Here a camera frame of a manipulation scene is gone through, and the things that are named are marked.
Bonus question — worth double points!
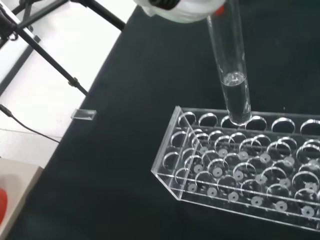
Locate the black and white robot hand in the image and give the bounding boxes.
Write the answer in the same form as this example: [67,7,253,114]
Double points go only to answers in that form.
[133,0,226,24]

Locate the clear plastic test tube rack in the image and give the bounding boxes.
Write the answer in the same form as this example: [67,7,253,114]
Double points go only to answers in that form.
[150,105,320,233]

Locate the black tripod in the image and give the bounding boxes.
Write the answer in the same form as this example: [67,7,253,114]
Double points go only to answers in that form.
[0,0,127,97]

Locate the small clear cloth clip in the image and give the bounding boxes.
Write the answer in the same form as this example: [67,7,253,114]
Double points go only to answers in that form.
[71,108,97,121]

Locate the black bench cloth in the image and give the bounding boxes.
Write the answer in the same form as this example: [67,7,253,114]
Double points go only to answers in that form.
[4,0,320,240]

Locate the pale box with red button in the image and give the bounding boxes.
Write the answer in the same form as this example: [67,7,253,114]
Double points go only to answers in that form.
[0,164,43,235]

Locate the thin black cable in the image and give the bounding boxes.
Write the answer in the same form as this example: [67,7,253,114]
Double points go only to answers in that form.
[0,103,62,144]

